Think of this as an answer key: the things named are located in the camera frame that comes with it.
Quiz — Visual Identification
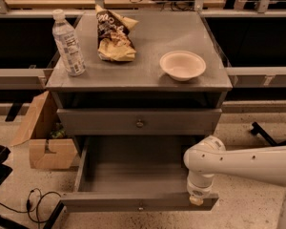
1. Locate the black cable on floor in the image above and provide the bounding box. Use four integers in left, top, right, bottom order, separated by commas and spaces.
0, 188, 63, 224

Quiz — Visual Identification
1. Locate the clear plastic water bottle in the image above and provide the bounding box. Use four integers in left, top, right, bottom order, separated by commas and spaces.
52, 10, 85, 76

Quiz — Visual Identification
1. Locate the brown cardboard box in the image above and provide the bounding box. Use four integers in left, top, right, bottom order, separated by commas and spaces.
10, 91, 77, 170

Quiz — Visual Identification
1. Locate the yellow black chip bag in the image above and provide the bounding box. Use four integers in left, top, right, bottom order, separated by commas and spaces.
95, 5, 138, 62

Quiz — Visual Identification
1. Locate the black stand leg right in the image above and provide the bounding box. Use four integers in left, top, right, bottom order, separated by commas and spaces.
251, 122, 286, 147

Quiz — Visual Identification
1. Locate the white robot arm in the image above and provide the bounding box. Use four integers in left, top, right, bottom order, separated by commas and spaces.
183, 135, 286, 229

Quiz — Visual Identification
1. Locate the white paper bowl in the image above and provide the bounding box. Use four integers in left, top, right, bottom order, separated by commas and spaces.
159, 51, 206, 81

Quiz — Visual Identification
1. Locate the grey drawer cabinet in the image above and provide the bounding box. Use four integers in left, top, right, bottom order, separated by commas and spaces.
45, 10, 234, 177

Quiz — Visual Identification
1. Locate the grey top drawer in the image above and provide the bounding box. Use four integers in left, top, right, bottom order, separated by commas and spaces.
57, 109, 221, 135

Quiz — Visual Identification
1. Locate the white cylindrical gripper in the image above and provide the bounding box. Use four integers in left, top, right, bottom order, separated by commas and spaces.
187, 172, 215, 206

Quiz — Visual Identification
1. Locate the grey drawer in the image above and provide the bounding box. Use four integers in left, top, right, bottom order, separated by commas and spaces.
62, 135, 218, 212
57, 109, 221, 135

